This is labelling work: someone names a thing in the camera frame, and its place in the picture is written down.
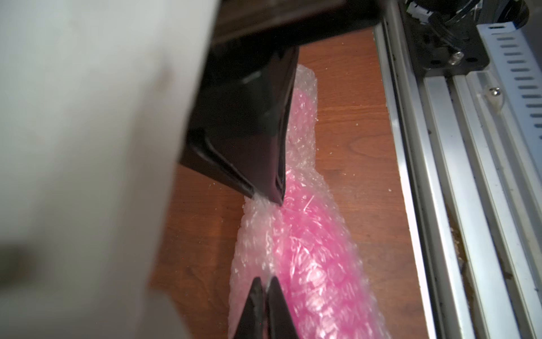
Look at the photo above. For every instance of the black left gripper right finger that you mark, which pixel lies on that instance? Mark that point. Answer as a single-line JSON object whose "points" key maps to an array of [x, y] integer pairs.
{"points": [[280, 323]]}

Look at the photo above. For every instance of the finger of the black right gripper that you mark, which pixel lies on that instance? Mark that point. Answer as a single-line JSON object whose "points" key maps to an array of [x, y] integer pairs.
{"points": [[238, 125]]}

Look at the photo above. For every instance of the pink plastic wine glass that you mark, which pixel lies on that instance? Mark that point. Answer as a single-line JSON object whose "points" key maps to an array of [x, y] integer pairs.
{"points": [[317, 263]]}

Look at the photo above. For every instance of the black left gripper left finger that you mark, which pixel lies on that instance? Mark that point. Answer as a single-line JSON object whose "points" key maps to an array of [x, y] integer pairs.
{"points": [[252, 321]]}

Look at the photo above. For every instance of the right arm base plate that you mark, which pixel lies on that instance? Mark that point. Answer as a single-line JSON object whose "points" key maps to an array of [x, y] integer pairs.
{"points": [[443, 38]]}

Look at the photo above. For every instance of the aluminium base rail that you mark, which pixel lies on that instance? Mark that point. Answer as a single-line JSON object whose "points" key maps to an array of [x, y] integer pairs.
{"points": [[469, 155]]}

